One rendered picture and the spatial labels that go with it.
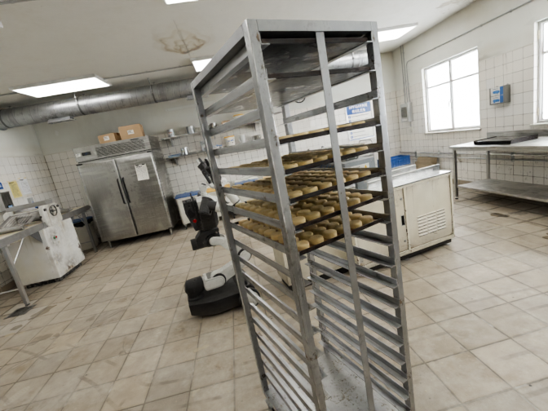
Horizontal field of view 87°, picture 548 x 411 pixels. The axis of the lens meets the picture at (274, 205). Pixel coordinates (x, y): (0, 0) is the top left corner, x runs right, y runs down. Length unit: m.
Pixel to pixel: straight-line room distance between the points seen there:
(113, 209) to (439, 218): 5.60
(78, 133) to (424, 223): 6.80
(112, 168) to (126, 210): 0.86
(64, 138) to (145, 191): 2.29
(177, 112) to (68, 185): 2.89
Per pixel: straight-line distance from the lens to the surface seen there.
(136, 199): 6.38
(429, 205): 3.49
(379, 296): 1.40
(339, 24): 1.07
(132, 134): 6.48
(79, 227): 7.30
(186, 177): 7.04
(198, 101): 1.43
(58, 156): 7.84
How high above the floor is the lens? 1.50
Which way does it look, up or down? 12 degrees down
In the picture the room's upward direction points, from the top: 11 degrees counter-clockwise
